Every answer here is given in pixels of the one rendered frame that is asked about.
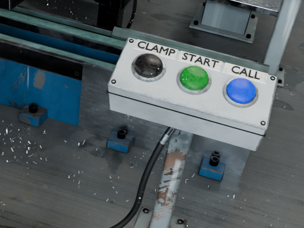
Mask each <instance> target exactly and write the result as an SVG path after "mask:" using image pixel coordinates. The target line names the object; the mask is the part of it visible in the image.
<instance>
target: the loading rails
mask: <svg viewBox="0 0 304 228"><path fill-rule="evenodd" d="M128 38H134V39H139V40H143V41H146V42H150V43H154V44H158V45H162V46H165V47H169V48H173V49H177V50H179V51H184V52H189V53H192V54H196V55H200V56H203V57H208V58H211V59H215V60H218V61H222V62H226V63H230V64H234V65H237V66H241V67H245V68H249V69H253V70H256V71H261V72H264V73H268V71H269V67H270V66H269V65H266V64H262V63H258V62H254V61H250V60H247V59H243V58H239V57H235V56H231V55H228V54H224V53H220V52H216V51H212V50H209V49H205V48H201V47H197V46H193V45H190V44H186V43H182V42H178V41H174V40H171V39H167V38H163V37H159V36H155V35H152V34H148V33H144V32H140V31H136V30H133V29H129V28H125V27H121V26H117V25H115V26H114V29H113V30H112V29H109V28H104V27H101V26H97V25H93V24H89V23H85V22H82V21H78V20H74V19H70V18H66V17H63V16H59V15H56V14H51V13H48V12H44V11H40V10H37V9H32V8H29V7H25V6H21V5H18V6H16V7H15V8H13V9H12V10H10V11H9V10H5V9H1V8H0V104H2V105H6V106H9V107H13V108H16V109H20V110H21V111H20V112H19V122H22V123H25V124H29V125H32V126H35V127H40V126H41V125H42V123H43V122H44V121H45V120H46V118H50V119H54V120H57V121H61V122H64V123H67V124H71V125H75V126H77V127H78V130H80V131H83V132H86V133H90V134H93V135H97V136H100V137H103V138H107V143H106V147H107V148H110V149H113V150H116V151H119V152H123V153H129V151H130V149H131V147H132V146H134V147H138V148H141V149H144V150H148V151H151V152H153V151H154V149H155V147H156V145H157V144H158V142H159V140H160V139H161V137H162V135H163V134H164V132H165V131H166V129H167V128H168V126H165V125H162V124H158V123H155V122H151V121H148V120H144V119H140V118H137V117H133V116H130V115H127V114H123V113H120V112H116V111H113V110H110V109H109V101H108V93H107V92H106V91H107V84H108V82H109V79H110V77H111V75H112V73H113V70H114V68H115V66H116V63H117V61H118V59H119V56H120V54H121V52H122V50H123V48H124V45H125V43H126V41H127V39H128ZM249 153H250V150H249V149H246V148H242V147H238V146H235V145H232V144H228V143H225V142H221V141H218V140H214V139H211V138H207V137H203V136H200V135H197V134H194V135H193V139H192V142H191V146H190V150H189V154H188V158H187V161H186V162H189V163H192V164H195V165H198V166H200V168H199V172H198V174H199V175H200V176H204V177H208V178H210V179H214V180H217V181H221V180H222V178H223V175H224V173H226V174H229V175H233V176H236V177H240V178H241V175H242V172H243V169H244V167H245V164H246V161H247V158H248V155H249Z"/></svg>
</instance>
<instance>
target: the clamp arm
mask: <svg viewBox="0 0 304 228"><path fill-rule="evenodd" d="M23 1H25V0H0V8H1V9H5V10H9V11H10V10H12V9H13V8H15V7H16V6H18V5H19V4H21V3H22V2H23Z"/></svg>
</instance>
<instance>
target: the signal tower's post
mask: <svg viewBox="0 0 304 228"><path fill-rule="evenodd" d="M301 2H302V0H282V3H281V6H280V10H279V13H278V16H277V19H276V22H275V25H274V28H273V31H272V34H271V37H270V40H269V43H268V46H267V49H266V52H265V55H264V58H263V61H262V64H266V65H269V66H270V67H269V71H268V74H270V75H274V76H277V77H278V82H277V86H281V87H283V86H284V74H285V70H284V69H283V68H282V67H280V68H278V67H279V64H280V61H281V58H282V56H283V53H284V50H285V47H286V45H287V42H288V39H289V36H290V33H291V30H292V28H293V25H294V22H295V19H296V16H297V13H298V11H299V8H300V5H301Z"/></svg>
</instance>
